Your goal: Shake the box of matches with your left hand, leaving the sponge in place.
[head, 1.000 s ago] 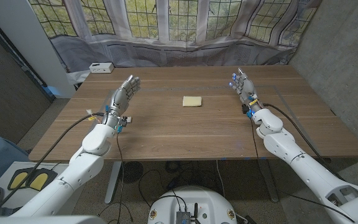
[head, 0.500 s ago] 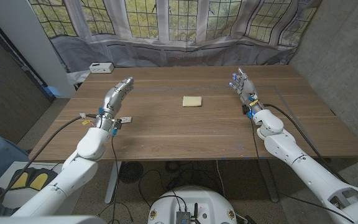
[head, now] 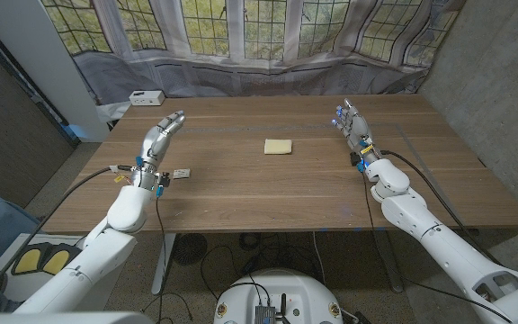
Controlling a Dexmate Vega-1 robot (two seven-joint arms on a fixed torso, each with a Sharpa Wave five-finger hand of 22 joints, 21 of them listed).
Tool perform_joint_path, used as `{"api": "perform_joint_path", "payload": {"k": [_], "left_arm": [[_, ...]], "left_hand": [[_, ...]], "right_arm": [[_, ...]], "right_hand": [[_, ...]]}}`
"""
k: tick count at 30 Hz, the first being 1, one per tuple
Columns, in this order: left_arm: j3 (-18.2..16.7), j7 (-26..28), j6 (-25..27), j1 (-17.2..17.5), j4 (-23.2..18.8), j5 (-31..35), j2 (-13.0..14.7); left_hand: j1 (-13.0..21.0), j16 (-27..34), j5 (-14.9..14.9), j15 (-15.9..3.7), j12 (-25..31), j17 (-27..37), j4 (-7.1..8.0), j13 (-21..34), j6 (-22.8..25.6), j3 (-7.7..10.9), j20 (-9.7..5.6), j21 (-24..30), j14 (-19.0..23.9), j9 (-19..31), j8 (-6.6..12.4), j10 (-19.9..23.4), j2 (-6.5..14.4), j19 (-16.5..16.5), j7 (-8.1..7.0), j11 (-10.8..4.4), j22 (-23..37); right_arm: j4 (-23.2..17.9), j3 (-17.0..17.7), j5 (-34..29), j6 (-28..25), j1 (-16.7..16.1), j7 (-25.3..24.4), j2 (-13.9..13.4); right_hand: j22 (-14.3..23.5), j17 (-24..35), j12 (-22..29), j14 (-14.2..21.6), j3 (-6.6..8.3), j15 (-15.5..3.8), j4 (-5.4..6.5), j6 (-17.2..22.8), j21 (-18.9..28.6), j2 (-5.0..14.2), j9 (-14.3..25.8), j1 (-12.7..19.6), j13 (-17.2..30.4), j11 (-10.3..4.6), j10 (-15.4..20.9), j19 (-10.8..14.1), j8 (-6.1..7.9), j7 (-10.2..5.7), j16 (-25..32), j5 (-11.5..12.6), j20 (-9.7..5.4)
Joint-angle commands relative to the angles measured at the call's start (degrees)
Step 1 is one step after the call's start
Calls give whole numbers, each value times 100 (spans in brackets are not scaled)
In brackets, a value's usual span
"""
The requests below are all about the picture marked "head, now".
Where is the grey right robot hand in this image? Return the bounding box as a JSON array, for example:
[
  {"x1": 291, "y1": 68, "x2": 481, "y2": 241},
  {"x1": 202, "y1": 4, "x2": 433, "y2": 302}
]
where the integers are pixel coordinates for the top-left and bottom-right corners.
[{"x1": 330, "y1": 97, "x2": 382, "y2": 172}]

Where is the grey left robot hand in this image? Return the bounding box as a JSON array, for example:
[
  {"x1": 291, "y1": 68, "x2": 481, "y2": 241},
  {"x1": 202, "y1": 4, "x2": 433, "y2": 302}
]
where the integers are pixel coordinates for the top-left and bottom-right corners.
[{"x1": 130, "y1": 110, "x2": 187, "y2": 190}]

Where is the yellow sponge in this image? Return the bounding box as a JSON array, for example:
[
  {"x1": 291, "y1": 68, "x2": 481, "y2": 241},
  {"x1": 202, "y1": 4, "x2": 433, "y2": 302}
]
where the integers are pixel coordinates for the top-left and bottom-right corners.
[{"x1": 263, "y1": 138, "x2": 294, "y2": 156}]

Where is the white power strip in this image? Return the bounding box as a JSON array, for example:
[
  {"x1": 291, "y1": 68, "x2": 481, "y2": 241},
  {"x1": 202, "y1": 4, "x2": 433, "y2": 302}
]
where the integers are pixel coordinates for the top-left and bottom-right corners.
[{"x1": 128, "y1": 89, "x2": 166, "y2": 107}]

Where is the white plastic sheet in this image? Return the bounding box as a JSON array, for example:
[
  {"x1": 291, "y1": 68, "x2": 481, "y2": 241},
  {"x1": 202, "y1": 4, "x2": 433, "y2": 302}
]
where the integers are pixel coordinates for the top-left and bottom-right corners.
[{"x1": 95, "y1": 101, "x2": 132, "y2": 123}]

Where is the black round fan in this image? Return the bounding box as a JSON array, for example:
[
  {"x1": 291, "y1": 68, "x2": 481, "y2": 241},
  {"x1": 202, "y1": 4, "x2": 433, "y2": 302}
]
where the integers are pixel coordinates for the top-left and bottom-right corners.
[{"x1": 172, "y1": 232, "x2": 209, "y2": 266}]

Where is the printed window backdrop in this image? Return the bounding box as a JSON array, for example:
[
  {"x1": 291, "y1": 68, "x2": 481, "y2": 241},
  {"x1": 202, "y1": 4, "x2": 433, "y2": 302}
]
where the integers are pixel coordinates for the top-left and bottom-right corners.
[{"x1": 40, "y1": 0, "x2": 467, "y2": 107}]

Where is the metal table leg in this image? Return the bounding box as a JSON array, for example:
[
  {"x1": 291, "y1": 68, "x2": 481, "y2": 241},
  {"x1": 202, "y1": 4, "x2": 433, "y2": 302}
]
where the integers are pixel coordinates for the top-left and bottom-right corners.
[
  {"x1": 151, "y1": 232, "x2": 177, "y2": 296},
  {"x1": 382, "y1": 231, "x2": 405, "y2": 293}
]

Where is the black yellow foot pedal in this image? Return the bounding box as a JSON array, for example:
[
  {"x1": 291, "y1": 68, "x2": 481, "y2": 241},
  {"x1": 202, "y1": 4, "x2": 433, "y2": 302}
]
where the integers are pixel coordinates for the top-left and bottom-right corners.
[
  {"x1": 41, "y1": 243, "x2": 84, "y2": 276},
  {"x1": 10, "y1": 242, "x2": 47, "y2": 276}
]

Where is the blue bag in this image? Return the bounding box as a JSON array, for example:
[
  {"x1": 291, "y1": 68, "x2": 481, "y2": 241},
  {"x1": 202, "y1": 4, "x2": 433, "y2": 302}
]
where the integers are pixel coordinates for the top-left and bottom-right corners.
[{"x1": 0, "y1": 186, "x2": 40, "y2": 271}]

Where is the white robot torso base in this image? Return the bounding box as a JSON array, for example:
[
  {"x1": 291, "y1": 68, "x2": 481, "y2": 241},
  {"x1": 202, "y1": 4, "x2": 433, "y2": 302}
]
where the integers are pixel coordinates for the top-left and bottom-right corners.
[{"x1": 212, "y1": 268, "x2": 344, "y2": 324}]

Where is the white pedal platform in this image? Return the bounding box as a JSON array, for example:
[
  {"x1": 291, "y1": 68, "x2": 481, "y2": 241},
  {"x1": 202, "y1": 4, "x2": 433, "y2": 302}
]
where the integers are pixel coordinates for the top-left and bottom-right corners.
[{"x1": 0, "y1": 232, "x2": 125, "y2": 311}]

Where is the white robot chest edge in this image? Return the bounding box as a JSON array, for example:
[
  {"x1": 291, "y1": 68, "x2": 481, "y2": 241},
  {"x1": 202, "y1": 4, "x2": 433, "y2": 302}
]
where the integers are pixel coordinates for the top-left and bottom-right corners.
[{"x1": 0, "y1": 311, "x2": 155, "y2": 324}]

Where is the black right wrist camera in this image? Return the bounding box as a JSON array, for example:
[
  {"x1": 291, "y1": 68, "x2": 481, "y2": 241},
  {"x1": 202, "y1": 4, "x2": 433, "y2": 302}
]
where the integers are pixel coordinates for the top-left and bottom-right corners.
[{"x1": 349, "y1": 151, "x2": 366, "y2": 175}]

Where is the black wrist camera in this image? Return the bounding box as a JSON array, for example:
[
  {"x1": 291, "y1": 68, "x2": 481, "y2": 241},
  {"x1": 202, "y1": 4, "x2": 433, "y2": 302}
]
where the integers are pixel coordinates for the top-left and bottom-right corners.
[
  {"x1": 155, "y1": 172, "x2": 172, "y2": 199},
  {"x1": 349, "y1": 151, "x2": 366, "y2": 175}
]

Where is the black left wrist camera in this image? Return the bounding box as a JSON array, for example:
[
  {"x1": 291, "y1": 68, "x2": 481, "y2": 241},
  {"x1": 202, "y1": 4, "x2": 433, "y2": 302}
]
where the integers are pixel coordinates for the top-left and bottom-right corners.
[{"x1": 155, "y1": 172, "x2": 172, "y2": 199}]

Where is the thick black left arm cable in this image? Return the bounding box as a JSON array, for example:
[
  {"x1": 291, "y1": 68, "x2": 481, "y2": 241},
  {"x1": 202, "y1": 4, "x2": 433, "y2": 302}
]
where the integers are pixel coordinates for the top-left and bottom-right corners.
[{"x1": 0, "y1": 165, "x2": 135, "y2": 311}]

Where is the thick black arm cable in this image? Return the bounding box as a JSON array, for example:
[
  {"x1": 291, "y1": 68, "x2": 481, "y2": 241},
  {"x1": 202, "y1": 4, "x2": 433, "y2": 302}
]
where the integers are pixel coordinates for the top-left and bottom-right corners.
[
  {"x1": 0, "y1": 165, "x2": 135, "y2": 311},
  {"x1": 380, "y1": 149, "x2": 503, "y2": 266}
]

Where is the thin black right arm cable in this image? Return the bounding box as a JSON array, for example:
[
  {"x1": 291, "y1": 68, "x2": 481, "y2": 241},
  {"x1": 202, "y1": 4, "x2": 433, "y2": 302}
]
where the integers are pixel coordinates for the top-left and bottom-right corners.
[{"x1": 360, "y1": 173, "x2": 514, "y2": 324}]

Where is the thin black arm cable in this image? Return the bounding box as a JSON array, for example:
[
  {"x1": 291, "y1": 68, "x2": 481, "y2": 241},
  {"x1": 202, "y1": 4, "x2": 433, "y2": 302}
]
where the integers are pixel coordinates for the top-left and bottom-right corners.
[
  {"x1": 155, "y1": 196, "x2": 165, "y2": 323},
  {"x1": 360, "y1": 173, "x2": 514, "y2": 324}
]

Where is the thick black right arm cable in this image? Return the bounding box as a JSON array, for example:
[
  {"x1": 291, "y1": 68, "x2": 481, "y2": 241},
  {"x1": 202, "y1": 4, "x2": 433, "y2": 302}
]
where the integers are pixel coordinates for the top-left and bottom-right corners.
[{"x1": 380, "y1": 149, "x2": 503, "y2": 266}]

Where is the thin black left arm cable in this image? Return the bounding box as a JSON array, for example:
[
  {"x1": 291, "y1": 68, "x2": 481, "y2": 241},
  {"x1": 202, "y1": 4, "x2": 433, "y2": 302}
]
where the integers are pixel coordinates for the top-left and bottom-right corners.
[{"x1": 155, "y1": 196, "x2": 165, "y2": 323}]

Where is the white floor cable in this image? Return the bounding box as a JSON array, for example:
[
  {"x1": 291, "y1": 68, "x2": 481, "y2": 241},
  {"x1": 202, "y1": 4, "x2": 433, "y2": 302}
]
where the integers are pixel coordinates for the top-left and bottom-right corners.
[{"x1": 311, "y1": 231, "x2": 327, "y2": 287}]

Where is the black cable coil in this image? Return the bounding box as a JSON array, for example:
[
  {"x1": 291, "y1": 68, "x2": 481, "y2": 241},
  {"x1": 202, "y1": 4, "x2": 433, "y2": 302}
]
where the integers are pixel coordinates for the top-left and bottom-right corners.
[{"x1": 239, "y1": 232, "x2": 264, "y2": 252}]

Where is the black floor cable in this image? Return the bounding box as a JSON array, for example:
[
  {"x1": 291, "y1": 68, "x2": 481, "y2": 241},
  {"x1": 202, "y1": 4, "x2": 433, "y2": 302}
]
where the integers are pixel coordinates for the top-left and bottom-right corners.
[{"x1": 199, "y1": 245, "x2": 260, "y2": 311}]

